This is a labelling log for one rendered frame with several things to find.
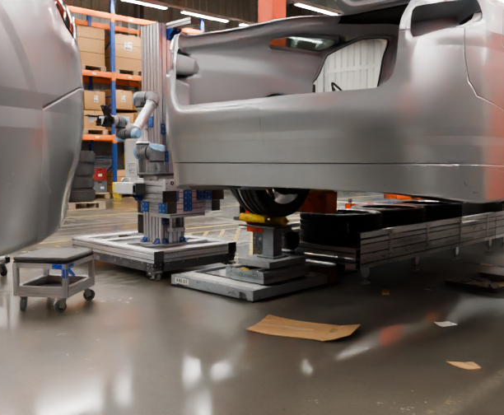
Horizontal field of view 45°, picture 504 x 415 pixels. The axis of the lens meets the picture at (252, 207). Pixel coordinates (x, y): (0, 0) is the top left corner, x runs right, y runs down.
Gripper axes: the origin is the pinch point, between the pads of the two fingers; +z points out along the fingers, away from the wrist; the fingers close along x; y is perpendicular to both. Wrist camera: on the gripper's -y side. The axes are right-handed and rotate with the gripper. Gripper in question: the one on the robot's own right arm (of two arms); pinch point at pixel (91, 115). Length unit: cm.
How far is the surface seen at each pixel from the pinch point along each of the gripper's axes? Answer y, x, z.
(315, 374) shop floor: 93, -233, 85
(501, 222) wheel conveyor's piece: 65, -232, -359
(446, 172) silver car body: -1, -271, 72
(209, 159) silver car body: 11, -146, 57
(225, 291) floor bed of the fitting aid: 105, -117, -20
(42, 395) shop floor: 104, -153, 162
